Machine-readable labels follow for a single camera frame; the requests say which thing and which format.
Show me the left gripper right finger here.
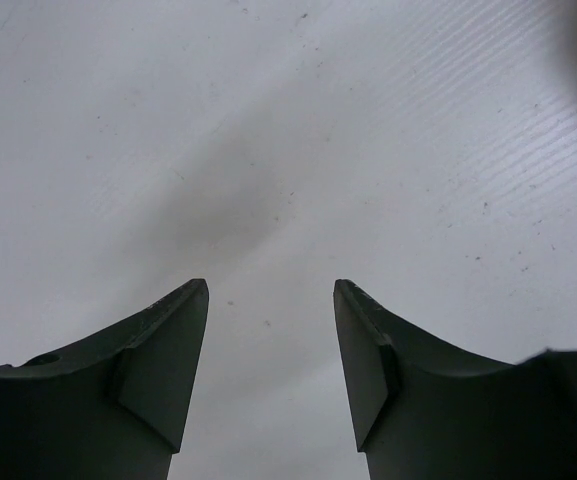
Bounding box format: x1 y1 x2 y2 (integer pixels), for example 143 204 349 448
334 279 577 479

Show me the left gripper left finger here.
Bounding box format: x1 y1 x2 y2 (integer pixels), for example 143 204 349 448
0 279 209 479

